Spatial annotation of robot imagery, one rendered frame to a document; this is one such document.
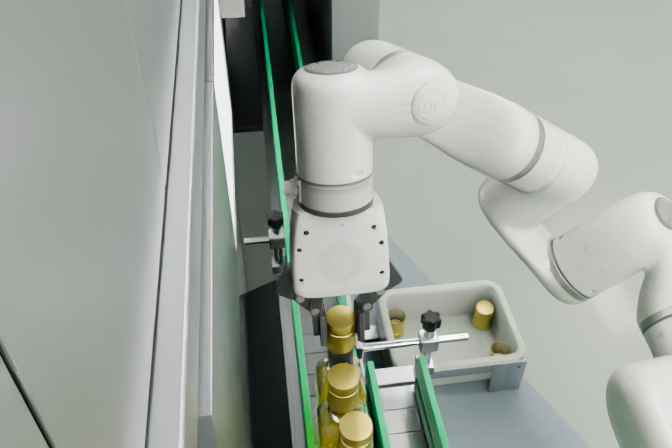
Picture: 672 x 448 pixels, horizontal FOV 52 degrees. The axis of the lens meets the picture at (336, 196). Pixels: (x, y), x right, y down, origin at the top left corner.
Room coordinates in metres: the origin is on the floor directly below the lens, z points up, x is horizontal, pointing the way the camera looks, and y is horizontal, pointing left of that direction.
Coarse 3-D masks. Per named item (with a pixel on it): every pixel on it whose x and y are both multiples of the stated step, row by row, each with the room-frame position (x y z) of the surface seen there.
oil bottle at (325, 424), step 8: (360, 400) 0.45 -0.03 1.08; (320, 408) 0.43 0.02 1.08; (328, 408) 0.43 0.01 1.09; (360, 408) 0.43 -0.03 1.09; (320, 416) 0.42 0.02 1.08; (328, 416) 0.42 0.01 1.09; (320, 424) 0.42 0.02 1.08; (328, 424) 0.41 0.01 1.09; (336, 424) 0.41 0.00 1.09; (320, 432) 0.41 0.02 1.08; (328, 432) 0.40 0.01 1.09; (336, 432) 0.40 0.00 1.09; (320, 440) 0.40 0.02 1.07; (328, 440) 0.40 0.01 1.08; (336, 440) 0.40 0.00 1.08
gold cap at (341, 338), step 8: (328, 312) 0.49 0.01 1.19; (336, 312) 0.49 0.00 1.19; (344, 312) 0.49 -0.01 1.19; (352, 312) 0.49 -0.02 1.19; (328, 320) 0.48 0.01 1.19; (336, 320) 0.48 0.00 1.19; (344, 320) 0.48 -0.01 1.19; (352, 320) 0.48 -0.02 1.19; (328, 328) 0.47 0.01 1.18; (336, 328) 0.47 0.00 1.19; (344, 328) 0.47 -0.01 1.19; (352, 328) 0.47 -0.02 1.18; (328, 336) 0.47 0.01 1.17; (336, 336) 0.47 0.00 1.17; (344, 336) 0.47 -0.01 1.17; (352, 336) 0.47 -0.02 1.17; (328, 344) 0.47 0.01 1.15; (336, 344) 0.47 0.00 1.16; (344, 344) 0.47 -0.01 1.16; (352, 344) 0.47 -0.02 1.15; (336, 352) 0.47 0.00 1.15; (344, 352) 0.47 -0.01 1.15
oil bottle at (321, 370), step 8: (320, 360) 0.50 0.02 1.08; (320, 368) 0.49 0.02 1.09; (360, 368) 0.49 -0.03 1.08; (320, 376) 0.48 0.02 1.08; (360, 376) 0.47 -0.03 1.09; (320, 384) 0.47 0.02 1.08; (360, 384) 0.47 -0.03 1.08; (320, 392) 0.46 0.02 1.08; (360, 392) 0.46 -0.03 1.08; (320, 400) 0.46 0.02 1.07
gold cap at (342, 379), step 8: (336, 368) 0.43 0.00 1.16; (344, 368) 0.43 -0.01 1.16; (352, 368) 0.43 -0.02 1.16; (328, 376) 0.42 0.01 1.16; (336, 376) 0.42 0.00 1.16; (344, 376) 0.42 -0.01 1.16; (352, 376) 0.42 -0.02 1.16; (328, 384) 0.42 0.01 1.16; (336, 384) 0.41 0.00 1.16; (344, 384) 0.41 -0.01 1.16; (352, 384) 0.41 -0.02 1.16; (328, 392) 0.42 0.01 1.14; (336, 392) 0.41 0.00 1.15; (344, 392) 0.41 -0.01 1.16; (352, 392) 0.41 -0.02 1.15; (328, 400) 0.42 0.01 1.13; (336, 400) 0.41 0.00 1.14; (344, 400) 0.41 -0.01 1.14; (352, 400) 0.41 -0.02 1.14; (336, 408) 0.41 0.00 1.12; (344, 408) 0.41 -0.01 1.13; (352, 408) 0.41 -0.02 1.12
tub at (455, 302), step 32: (416, 288) 0.82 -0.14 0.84; (448, 288) 0.83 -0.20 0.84; (480, 288) 0.83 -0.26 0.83; (384, 320) 0.75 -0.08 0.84; (416, 320) 0.81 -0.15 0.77; (448, 320) 0.81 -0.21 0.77; (512, 320) 0.75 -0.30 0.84; (416, 352) 0.74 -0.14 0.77; (448, 352) 0.74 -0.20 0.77; (480, 352) 0.74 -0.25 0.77; (512, 352) 0.71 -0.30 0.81
